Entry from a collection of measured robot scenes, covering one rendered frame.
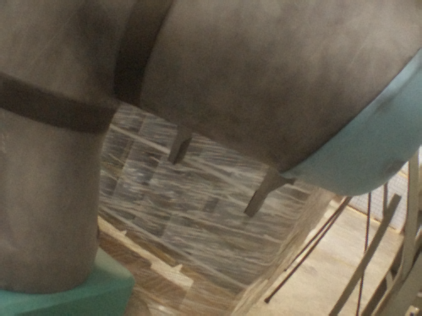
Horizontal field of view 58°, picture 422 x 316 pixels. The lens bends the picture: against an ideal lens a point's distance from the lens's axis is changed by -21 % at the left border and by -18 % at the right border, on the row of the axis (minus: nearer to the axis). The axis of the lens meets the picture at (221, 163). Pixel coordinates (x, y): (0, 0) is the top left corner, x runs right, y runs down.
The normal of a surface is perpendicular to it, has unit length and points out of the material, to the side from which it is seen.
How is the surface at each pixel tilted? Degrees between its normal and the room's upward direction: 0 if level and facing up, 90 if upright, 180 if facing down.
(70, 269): 90
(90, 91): 90
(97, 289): 45
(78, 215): 73
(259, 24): 95
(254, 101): 125
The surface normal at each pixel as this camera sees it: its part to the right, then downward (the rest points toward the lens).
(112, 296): 0.82, 0.43
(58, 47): 0.47, 0.34
